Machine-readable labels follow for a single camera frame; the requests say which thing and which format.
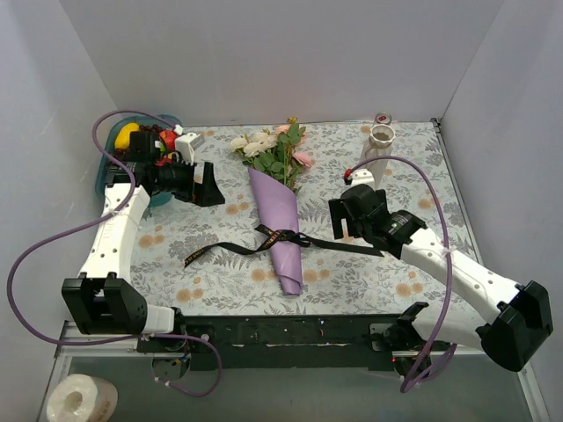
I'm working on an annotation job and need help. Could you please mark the purple pink wrapping paper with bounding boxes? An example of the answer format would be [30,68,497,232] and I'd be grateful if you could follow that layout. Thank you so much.
[248,168,303,296]

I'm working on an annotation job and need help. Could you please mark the black ribbon gold lettering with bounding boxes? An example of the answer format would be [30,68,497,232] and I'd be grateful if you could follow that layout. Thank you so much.
[184,224,383,267]

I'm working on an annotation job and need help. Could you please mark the artificial flower bouquet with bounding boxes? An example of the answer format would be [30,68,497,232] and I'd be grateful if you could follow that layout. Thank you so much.
[230,117,312,193]

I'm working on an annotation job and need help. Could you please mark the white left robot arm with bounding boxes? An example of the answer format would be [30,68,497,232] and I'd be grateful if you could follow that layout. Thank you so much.
[62,162,225,352]

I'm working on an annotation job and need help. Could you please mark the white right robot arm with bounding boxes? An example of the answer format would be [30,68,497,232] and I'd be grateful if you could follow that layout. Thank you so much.
[329,184,553,372]

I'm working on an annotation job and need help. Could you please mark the white ceramic vase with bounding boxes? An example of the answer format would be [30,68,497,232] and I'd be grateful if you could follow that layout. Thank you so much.
[358,125,396,190]

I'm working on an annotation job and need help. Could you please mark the red apple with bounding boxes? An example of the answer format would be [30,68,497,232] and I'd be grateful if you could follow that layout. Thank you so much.
[159,130,178,150]

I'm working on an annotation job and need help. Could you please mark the dark red grapes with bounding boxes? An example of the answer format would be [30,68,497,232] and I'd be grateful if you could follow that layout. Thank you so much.
[139,125,163,134]

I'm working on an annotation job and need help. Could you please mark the yellow mango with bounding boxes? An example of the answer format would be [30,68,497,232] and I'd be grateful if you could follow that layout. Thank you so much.
[114,122,140,150]

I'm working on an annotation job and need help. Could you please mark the floral table mat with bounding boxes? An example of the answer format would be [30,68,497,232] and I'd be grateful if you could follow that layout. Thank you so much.
[130,122,479,317]

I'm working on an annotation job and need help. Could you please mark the teal plastic fruit tray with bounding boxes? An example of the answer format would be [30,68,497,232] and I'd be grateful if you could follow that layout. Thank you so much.
[94,113,182,207]

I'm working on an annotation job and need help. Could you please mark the white tissue roll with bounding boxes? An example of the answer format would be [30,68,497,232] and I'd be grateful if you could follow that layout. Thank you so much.
[46,374,118,422]

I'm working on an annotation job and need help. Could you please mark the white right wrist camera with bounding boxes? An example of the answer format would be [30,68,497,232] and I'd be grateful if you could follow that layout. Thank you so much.
[344,168,376,190]

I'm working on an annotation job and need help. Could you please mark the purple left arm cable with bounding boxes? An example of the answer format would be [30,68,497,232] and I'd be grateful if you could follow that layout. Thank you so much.
[6,109,223,398]

